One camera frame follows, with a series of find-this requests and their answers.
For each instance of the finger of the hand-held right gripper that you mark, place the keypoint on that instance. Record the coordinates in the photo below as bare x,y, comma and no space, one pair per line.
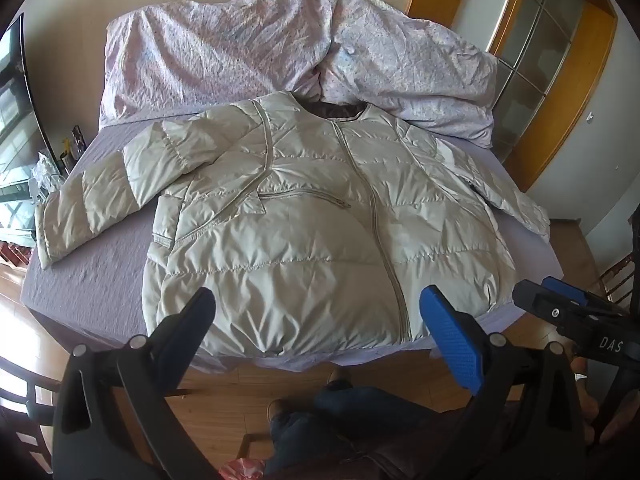
537,301
562,287

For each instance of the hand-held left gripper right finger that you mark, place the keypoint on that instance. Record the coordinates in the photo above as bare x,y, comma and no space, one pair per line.
450,340

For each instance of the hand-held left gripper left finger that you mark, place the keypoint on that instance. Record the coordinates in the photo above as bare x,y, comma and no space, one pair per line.
192,317

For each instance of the beige puffer jacket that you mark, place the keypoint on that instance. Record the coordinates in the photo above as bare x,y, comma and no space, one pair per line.
300,240

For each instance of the person's right hand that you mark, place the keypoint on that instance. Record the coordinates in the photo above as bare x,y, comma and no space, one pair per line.
589,417

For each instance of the dark wooden chair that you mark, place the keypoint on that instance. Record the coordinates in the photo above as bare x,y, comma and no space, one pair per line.
30,400
617,280

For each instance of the bed with purple sheet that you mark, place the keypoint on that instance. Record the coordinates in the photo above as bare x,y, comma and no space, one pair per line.
95,270

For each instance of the brown shoe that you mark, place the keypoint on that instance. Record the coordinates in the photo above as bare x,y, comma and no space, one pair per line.
279,411
339,377

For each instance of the person's jeans legs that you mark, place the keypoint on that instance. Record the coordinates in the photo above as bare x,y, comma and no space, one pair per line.
350,420

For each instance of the wooden stool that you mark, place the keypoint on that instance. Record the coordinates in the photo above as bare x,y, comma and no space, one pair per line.
252,455

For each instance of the pink plastic bag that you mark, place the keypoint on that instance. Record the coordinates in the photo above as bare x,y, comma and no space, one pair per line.
240,471

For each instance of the clear plastic bag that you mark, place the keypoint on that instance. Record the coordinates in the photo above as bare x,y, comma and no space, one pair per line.
47,175

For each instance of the dark bottles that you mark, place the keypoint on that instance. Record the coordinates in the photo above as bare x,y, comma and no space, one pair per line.
75,147

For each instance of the wooden framed glass door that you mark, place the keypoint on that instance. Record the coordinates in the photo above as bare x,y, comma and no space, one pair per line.
597,35

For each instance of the pink floral duvet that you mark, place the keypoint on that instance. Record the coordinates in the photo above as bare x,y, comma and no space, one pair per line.
225,50

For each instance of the white wall socket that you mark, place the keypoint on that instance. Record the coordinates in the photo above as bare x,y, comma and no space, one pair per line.
590,116

